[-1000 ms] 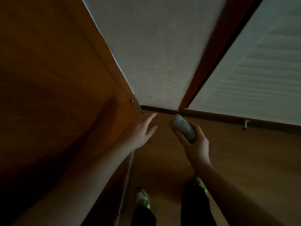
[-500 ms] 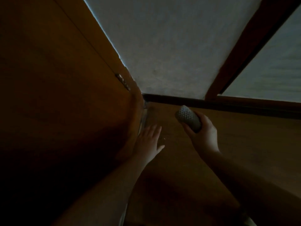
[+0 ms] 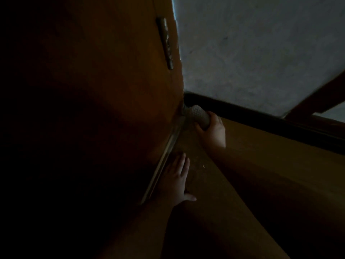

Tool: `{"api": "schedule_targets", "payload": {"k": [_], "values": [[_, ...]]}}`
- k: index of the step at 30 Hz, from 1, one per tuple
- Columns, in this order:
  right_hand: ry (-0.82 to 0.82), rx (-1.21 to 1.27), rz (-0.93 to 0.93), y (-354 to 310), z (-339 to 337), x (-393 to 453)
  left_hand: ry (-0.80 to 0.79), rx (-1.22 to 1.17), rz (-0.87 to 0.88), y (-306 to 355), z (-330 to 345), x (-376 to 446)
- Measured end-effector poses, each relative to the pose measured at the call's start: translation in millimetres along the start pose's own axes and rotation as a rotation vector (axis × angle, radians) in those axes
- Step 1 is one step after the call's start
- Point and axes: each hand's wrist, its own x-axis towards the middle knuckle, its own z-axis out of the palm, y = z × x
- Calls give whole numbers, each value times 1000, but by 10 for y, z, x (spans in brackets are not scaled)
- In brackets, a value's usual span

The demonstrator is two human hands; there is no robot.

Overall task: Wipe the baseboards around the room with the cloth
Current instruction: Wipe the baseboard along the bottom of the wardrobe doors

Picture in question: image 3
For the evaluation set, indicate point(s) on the person's left hand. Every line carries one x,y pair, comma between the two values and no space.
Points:
175,186

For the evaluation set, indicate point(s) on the person's right hand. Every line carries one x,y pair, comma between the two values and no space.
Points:
214,134

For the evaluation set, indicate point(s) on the grey cleaning cloth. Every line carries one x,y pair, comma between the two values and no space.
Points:
198,114

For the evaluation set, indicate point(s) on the person's right forearm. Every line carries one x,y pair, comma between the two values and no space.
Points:
269,199

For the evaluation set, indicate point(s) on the person's left forearm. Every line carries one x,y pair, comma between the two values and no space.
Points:
142,231

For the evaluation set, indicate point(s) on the plain wooden door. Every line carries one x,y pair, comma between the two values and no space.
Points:
107,78

